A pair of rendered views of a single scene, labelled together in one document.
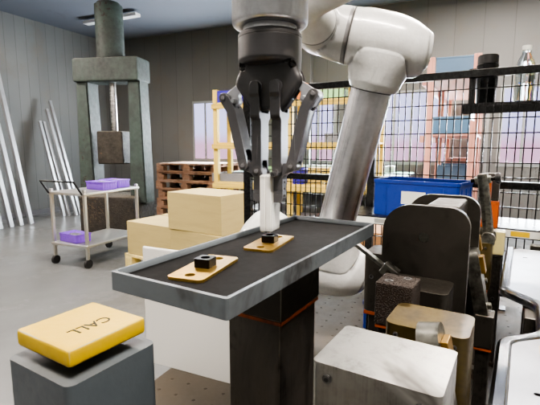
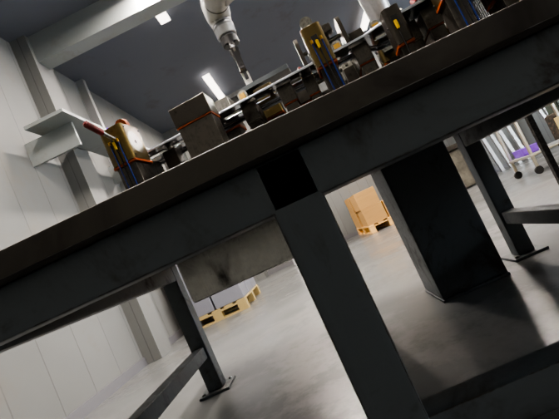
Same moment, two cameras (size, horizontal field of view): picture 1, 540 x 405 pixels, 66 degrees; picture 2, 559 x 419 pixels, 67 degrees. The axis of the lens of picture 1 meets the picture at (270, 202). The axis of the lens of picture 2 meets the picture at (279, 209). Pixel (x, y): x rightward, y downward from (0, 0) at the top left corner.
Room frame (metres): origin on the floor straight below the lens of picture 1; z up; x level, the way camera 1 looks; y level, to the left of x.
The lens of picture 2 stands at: (-0.21, -1.57, 0.54)
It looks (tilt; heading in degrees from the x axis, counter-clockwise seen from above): 4 degrees up; 69
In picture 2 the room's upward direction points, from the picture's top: 25 degrees counter-clockwise
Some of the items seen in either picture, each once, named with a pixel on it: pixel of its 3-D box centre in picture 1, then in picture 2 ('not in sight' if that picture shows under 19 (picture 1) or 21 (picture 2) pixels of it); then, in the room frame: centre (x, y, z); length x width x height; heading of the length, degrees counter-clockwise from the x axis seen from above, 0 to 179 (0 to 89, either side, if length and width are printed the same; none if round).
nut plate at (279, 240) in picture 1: (269, 239); not in sight; (0.51, 0.00, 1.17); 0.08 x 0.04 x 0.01; 158
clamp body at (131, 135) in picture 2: not in sight; (139, 184); (-0.09, -0.27, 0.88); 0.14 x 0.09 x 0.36; 58
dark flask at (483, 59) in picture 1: (486, 80); not in sight; (1.58, -0.80, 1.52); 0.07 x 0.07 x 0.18
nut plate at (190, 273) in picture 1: (205, 263); not in sight; (0.40, 0.07, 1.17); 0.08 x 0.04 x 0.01; 160
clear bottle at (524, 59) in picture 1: (525, 75); not in sight; (1.52, -0.90, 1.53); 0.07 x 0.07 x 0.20
